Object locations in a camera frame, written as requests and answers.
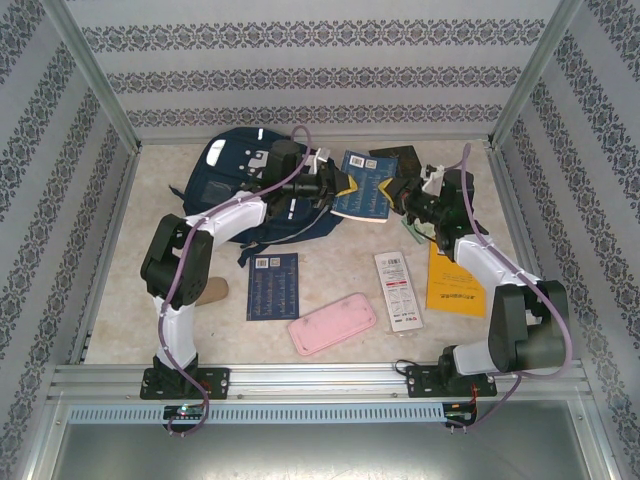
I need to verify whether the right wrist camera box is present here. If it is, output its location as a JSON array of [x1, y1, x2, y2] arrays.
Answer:
[[420, 163, 447, 194]]

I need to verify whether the green notebook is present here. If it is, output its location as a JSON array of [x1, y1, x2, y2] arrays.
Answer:
[[402, 219, 436, 246]]

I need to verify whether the yellow book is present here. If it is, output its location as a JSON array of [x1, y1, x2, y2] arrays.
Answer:
[[424, 241, 488, 320]]

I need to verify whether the navy blue backpack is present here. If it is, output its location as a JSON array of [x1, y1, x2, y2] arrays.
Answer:
[[168, 126, 346, 266]]

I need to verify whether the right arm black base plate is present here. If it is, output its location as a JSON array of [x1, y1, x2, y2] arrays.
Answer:
[[405, 364, 499, 400]]

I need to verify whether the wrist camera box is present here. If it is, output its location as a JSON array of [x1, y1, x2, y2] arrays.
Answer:
[[420, 163, 447, 194], [301, 145, 333, 176]]

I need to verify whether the aluminium cross rail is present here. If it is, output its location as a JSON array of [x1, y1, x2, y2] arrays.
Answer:
[[137, 132, 494, 146]]

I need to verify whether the grey metal panel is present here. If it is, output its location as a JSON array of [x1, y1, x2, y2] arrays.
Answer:
[[49, 399, 619, 480]]

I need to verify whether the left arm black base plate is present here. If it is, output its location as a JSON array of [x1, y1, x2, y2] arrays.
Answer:
[[139, 367, 231, 401]]

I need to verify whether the tan oblong block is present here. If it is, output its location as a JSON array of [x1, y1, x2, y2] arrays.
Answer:
[[199, 276, 230, 306]]

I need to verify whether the grey slotted cable duct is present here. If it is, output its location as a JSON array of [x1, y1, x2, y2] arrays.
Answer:
[[67, 403, 476, 425]]

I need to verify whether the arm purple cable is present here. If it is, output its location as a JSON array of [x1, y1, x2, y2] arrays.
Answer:
[[439, 143, 574, 436], [158, 124, 321, 439]]

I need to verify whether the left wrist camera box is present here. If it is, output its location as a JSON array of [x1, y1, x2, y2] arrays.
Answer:
[[301, 145, 333, 176]]

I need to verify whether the pink pencil case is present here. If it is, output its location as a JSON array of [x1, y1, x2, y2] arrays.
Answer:
[[287, 292, 378, 357]]

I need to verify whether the aluminium frame post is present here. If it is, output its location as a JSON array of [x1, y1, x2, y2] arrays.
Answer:
[[42, 0, 144, 151], [487, 0, 586, 149]]

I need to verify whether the black book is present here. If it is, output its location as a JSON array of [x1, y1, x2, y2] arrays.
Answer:
[[368, 144, 424, 181]]

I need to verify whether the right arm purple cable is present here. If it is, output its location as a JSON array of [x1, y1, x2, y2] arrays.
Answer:
[[439, 143, 574, 436]]

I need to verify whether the aluminium mounting rail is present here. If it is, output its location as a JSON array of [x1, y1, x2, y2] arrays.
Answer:
[[47, 362, 591, 401]]

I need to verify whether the blue exercise book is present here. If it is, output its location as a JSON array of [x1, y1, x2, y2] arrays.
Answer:
[[245, 252, 300, 322], [329, 149, 400, 225]]

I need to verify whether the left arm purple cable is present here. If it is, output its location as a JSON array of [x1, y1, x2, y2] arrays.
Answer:
[[158, 124, 321, 439]]

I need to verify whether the white packaged ruler set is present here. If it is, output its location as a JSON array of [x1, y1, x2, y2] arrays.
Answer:
[[373, 251, 425, 334]]

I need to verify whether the aluminium side rail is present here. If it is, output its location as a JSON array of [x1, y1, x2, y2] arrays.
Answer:
[[487, 142, 569, 361], [67, 144, 144, 366]]

